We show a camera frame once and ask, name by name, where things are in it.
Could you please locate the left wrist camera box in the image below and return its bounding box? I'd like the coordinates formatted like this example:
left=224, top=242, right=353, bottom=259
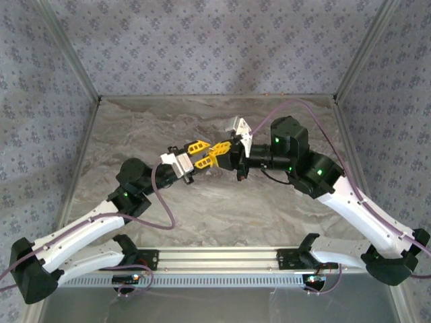
left=160, top=150, right=196, bottom=179

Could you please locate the aluminium right side rail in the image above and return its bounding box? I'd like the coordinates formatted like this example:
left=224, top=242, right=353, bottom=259
left=331, top=97, right=385, bottom=245

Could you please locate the slotted grey cable tray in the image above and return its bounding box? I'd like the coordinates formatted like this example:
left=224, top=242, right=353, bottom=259
left=59, top=273, right=306, bottom=289

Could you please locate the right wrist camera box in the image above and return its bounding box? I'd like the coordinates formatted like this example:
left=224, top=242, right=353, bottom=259
left=224, top=115, right=254, bottom=158

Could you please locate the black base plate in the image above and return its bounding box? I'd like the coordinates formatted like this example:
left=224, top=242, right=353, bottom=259
left=133, top=249, right=160, bottom=272
left=275, top=248, right=314, bottom=270

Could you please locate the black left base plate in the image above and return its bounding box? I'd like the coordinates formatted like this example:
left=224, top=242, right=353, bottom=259
left=133, top=249, right=160, bottom=272

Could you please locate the aluminium right corner post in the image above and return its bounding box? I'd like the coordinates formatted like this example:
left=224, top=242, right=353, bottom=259
left=333, top=0, right=403, bottom=102

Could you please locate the aluminium corner post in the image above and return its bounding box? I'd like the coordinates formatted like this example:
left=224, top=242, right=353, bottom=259
left=32, top=0, right=102, bottom=102
left=333, top=0, right=403, bottom=102

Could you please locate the aluminium left side rail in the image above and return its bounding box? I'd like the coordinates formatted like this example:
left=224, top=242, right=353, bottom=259
left=53, top=97, right=104, bottom=236

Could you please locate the grey metal panel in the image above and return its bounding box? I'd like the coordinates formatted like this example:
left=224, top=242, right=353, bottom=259
left=25, top=272, right=415, bottom=323

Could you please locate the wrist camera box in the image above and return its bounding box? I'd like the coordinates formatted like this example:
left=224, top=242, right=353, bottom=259
left=224, top=115, right=254, bottom=158
left=160, top=150, right=196, bottom=179

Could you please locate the aluminium left corner post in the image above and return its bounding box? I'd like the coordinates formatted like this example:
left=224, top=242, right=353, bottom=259
left=32, top=0, right=102, bottom=102

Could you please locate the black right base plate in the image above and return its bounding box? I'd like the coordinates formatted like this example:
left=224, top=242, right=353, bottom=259
left=275, top=248, right=314, bottom=270

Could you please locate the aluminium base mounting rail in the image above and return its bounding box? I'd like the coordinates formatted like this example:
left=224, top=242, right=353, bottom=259
left=60, top=247, right=371, bottom=273

